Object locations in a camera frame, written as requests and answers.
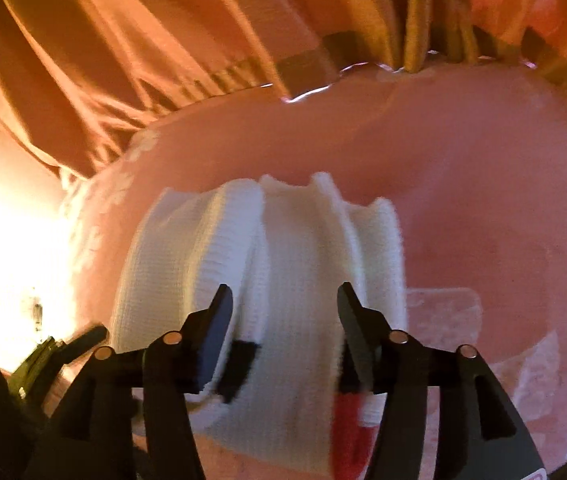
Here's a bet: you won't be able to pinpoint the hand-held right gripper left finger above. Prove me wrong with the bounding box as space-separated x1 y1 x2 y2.
23 284 234 480

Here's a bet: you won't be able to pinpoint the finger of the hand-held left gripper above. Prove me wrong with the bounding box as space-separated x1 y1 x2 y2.
8 325 110 396

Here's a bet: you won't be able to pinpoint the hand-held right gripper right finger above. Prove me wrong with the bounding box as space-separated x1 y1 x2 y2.
337 281 547 480

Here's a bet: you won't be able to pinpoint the white sock black red stripes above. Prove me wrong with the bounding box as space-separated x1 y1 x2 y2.
110 177 266 361
183 172 408 480

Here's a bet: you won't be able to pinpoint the pink printed blanket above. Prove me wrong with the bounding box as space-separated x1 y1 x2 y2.
60 60 567 480

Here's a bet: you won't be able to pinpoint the orange curtain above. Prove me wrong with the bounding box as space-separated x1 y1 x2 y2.
0 0 567 181

